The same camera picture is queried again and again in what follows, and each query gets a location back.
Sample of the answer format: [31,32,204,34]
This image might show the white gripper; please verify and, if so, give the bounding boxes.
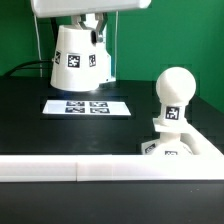
[30,0,152,44]

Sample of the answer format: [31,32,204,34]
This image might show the white lamp shade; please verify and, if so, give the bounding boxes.
[51,25,100,92]

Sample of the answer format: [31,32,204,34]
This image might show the white lamp bulb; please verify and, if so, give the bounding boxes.
[156,67,196,127]

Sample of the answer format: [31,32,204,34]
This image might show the white lamp base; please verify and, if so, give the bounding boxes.
[140,118,194,156]

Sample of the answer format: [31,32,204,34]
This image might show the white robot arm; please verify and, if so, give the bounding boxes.
[31,0,151,91]

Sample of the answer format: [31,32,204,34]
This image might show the white marker plate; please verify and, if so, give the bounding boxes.
[43,100,131,116]

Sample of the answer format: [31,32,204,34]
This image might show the black cable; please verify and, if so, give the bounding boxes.
[2,16,59,78]

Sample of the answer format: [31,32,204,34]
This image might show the white L-shaped fence wall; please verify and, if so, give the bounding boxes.
[0,127,224,182]

